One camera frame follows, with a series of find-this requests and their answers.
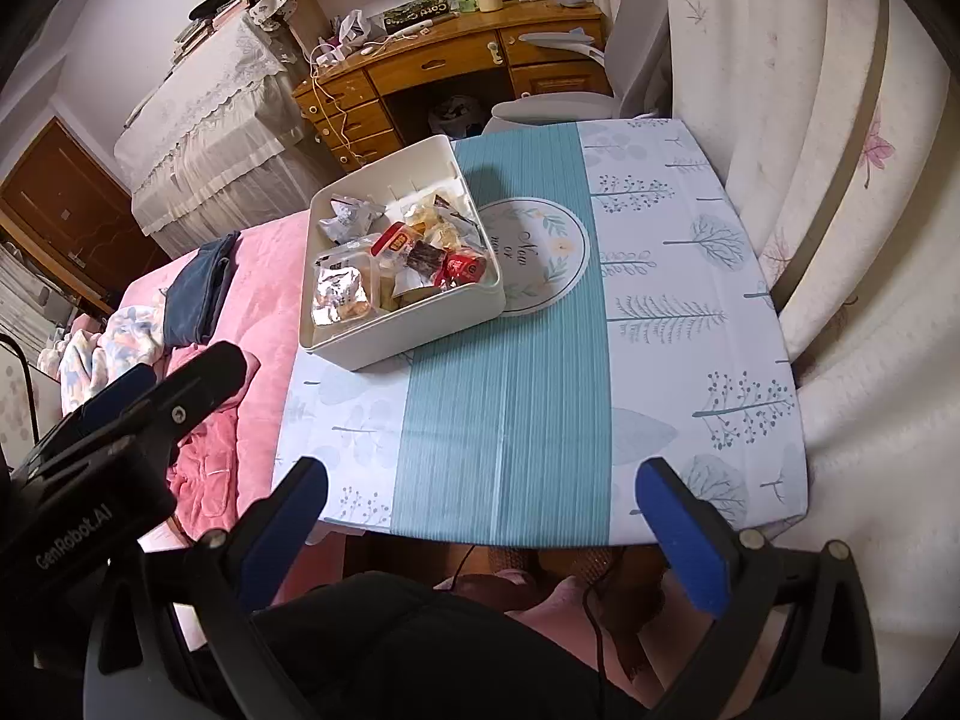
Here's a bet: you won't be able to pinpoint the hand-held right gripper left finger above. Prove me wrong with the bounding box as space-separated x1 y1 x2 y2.
82 456 329 720

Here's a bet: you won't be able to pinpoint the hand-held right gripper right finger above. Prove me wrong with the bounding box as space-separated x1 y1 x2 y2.
636 456 882 720

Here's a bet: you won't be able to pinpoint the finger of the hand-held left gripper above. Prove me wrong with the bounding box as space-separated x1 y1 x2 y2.
142 343 248 436
75 364 155 428

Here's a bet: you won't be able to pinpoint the clear packet with foil snack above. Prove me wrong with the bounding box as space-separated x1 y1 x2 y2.
310 262 376 327

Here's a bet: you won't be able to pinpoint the white plastic bin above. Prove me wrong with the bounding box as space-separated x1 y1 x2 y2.
298 135 505 372

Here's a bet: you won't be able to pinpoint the silver snack packet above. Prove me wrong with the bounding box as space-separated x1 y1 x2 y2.
319 195 387 245

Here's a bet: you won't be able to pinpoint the red white snack packet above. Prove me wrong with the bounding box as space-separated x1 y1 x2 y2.
371 221 421 256

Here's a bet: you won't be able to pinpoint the brown snack packet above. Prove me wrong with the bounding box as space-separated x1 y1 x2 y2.
407 241 451 275

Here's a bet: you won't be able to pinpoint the red round candy packet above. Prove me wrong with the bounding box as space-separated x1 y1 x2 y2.
442 249 490 287

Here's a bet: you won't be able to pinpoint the floral cloth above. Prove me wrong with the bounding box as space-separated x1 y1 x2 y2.
37 304 166 413

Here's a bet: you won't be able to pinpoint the pink crumpled towel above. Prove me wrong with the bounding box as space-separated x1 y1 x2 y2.
165 349 261 541

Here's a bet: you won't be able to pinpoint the dark blue jeans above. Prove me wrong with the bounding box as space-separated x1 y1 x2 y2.
163 232 241 350

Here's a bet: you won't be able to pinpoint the pink blanket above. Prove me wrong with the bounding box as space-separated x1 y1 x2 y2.
112 210 323 616

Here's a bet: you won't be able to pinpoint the person's dark clothing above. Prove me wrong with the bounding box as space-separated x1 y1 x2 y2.
251 574 601 720

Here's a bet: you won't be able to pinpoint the wooden door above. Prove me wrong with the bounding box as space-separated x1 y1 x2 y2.
0 116 170 316

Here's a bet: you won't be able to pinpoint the blue patterned tablecloth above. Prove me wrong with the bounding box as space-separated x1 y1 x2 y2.
274 118 811 547

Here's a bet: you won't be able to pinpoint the lace cloth covered piano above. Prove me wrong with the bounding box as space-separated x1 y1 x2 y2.
112 11 331 260

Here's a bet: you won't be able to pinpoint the stack of books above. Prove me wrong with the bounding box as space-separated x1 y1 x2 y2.
174 0 241 61

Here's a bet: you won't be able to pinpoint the white bag under desk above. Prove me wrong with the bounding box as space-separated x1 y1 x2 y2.
427 95 481 137

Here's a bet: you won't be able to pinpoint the white plastic bag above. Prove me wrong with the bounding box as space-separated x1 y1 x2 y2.
334 9 372 46

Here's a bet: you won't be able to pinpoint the wooden desk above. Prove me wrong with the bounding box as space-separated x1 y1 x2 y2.
291 0 612 173

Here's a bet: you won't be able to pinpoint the white floral curtain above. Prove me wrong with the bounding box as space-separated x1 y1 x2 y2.
577 0 960 720

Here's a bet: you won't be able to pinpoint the dark printed box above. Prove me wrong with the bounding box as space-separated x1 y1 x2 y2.
382 0 458 27

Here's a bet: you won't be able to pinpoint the grey office chair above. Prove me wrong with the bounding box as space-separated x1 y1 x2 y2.
480 0 672 137

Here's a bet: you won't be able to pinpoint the black cable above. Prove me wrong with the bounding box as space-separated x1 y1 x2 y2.
0 334 42 443
581 551 627 720

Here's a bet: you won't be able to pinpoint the white cable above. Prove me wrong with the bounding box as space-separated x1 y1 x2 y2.
307 45 353 166

